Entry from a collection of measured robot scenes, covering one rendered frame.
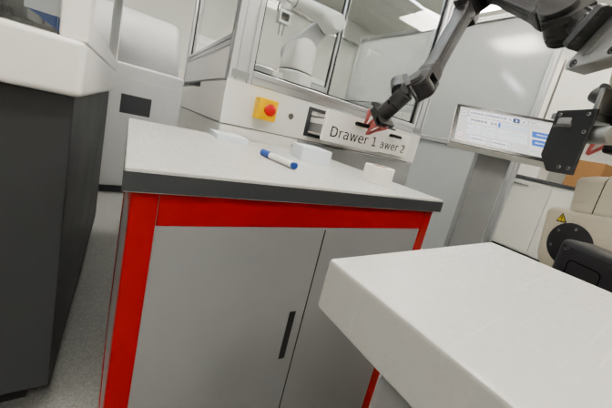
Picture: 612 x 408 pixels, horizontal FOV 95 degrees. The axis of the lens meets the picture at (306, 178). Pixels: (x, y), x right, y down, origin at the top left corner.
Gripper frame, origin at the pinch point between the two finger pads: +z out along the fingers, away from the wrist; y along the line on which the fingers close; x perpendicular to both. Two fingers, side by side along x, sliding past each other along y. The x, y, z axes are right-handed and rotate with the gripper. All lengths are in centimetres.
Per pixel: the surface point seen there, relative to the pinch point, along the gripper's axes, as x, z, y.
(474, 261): 47, -38, -58
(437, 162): -159, 53, 44
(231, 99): 47.3, 11.6, 10.3
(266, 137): 32.4, 18.9, 3.2
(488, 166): -96, 0, -2
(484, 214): -100, 17, -24
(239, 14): 49, -7, 28
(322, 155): 30.6, -5.1, -20.6
